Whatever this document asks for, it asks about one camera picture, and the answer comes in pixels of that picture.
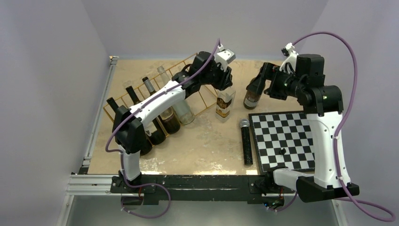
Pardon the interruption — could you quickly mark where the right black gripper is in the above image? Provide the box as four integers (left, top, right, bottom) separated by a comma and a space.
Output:
247, 61, 305, 100

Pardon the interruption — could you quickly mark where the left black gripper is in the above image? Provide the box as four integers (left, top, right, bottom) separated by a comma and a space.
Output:
199, 59, 232, 90

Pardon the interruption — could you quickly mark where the clear whisky bottle black cap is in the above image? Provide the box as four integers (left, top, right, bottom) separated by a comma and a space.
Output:
215, 87, 236, 122

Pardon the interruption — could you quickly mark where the dark wine bottle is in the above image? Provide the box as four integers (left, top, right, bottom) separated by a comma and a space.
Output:
243, 91, 261, 110
126, 86, 166, 145
107, 97, 152, 155

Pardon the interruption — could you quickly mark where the clear glass bottle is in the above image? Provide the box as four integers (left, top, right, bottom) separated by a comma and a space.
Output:
157, 66, 195, 125

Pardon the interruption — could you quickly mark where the green wine bottle silver neck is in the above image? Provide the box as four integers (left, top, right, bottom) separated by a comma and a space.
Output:
142, 77, 181, 134

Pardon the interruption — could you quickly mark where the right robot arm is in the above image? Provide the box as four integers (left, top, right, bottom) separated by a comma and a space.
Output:
249, 54, 360, 202

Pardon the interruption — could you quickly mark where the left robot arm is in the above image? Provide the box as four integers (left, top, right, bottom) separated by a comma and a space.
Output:
112, 49, 236, 193

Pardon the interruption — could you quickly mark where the black microphone silver head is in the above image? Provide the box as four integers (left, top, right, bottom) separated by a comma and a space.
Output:
239, 119, 253, 166

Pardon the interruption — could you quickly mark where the black white chessboard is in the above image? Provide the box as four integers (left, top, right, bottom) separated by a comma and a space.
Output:
248, 111, 315, 174

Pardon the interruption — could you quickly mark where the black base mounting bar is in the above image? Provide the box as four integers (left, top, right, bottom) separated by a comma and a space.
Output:
110, 175, 283, 205

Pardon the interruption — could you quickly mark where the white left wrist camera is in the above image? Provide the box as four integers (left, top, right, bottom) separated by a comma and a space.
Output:
214, 44, 236, 71

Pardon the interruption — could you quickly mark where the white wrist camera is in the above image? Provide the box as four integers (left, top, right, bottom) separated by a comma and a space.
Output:
279, 42, 298, 74
214, 44, 236, 71

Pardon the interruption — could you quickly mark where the gold wire wine rack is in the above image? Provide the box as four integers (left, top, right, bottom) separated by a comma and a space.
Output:
103, 53, 216, 146

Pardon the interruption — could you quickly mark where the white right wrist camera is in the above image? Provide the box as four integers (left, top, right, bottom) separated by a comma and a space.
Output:
279, 42, 298, 74

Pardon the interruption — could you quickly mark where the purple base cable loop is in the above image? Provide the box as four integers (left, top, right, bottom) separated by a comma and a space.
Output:
120, 182, 172, 219

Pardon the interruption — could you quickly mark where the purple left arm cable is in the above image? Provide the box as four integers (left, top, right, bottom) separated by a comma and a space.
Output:
105, 38, 221, 188

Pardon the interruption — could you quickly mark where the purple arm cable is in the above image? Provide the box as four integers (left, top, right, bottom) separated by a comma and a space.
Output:
291, 31, 397, 222
105, 38, 221, 188

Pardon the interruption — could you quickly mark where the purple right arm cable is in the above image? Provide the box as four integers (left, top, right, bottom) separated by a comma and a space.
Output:
291, 31, 397, 222

